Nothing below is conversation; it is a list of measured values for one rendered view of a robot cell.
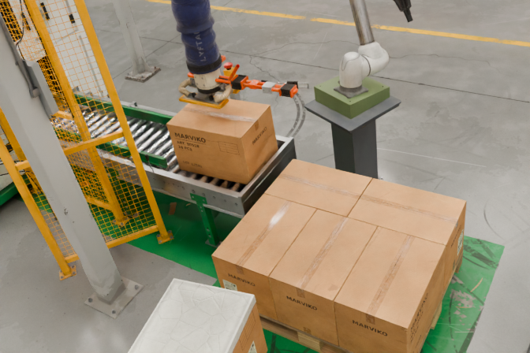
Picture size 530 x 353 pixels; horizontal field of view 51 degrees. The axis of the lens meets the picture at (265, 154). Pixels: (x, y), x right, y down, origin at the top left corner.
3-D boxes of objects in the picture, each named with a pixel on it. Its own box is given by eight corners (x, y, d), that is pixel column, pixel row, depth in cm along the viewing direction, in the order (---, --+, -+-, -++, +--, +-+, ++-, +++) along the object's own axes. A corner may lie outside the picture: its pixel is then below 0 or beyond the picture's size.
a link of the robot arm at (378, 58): (357, 77, 398) (380, 68, 408) (372, 76, 384) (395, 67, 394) (330, -31, 380) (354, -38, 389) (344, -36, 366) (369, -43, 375)
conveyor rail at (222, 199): (24, 149, 486) (16, 131, 474) (29, 146, 489) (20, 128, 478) (242, 219, 370) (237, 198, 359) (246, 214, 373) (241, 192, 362)
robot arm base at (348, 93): (348, 79, 407) (348, 72, 404) (369, 91, 391) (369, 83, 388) (329, 87, 399) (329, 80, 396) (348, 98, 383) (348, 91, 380)
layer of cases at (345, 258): (224, 299, 352) (210, 255, 329) (300, 200, 416) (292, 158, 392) (408, 375, 292) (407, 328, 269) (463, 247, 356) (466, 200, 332)
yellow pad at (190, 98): (178, 101, 367) (177, 94, 365) (188, 93, 374) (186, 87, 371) (220, 109, 351) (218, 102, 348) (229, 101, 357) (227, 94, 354)
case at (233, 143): (180, 169, 401) (166, 124, 378) (210, 138, 428) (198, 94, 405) (251, 186, 374) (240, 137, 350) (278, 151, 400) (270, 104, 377)
